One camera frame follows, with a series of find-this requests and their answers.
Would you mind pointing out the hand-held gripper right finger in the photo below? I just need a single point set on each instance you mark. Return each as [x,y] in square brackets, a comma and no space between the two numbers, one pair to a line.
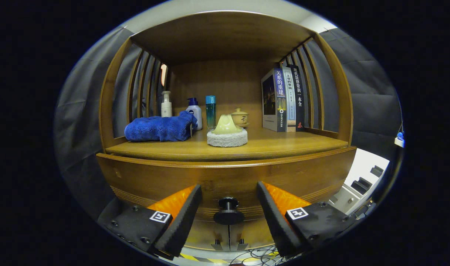
[278,221]

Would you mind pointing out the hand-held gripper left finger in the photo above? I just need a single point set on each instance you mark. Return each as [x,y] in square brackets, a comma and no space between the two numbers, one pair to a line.
[180,221]

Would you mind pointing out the wooden drawer with black knob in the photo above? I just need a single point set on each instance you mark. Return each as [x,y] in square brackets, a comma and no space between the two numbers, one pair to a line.
[228,177]

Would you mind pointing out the wooden cabinet door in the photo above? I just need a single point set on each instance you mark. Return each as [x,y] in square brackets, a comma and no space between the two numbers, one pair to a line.
[252,232]
[206,234]

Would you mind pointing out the wooden countertop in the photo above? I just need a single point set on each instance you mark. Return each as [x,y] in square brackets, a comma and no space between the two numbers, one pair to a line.
[284,142]

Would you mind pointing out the wooden cabinet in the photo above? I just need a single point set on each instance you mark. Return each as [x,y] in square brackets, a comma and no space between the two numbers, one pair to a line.
[217,81]

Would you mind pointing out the blue towel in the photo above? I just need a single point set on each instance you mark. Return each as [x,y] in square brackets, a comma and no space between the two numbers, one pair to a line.
[158,129]

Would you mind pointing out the white side table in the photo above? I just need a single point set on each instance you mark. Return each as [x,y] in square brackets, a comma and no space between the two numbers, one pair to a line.
[365,162]

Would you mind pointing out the white lotion bottle blue cap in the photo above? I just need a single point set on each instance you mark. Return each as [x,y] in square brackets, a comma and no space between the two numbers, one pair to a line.
[196,112]

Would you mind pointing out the beige lidded teacup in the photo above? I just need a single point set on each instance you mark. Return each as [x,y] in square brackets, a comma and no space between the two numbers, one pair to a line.
[240,118]

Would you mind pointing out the white pump bottle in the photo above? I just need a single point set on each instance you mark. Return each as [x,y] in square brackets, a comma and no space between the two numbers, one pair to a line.
[166,108]

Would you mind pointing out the clear blue bottle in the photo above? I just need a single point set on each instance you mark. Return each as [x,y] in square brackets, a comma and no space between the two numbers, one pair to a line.
[210,111]

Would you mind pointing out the grey book with blue spine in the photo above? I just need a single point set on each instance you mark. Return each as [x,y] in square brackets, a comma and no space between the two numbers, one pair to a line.
[271,99]

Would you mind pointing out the white spine book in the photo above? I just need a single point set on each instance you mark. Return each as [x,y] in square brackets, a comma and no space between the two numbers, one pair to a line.
[290,99]

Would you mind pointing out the black book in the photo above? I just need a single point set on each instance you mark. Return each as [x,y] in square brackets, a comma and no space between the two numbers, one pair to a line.
[298,96]

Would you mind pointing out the white shelf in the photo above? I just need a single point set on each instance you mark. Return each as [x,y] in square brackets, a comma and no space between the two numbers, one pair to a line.
[398,143]

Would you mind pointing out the small blue object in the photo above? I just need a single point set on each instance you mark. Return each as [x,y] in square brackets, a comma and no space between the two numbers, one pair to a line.
[401,136]

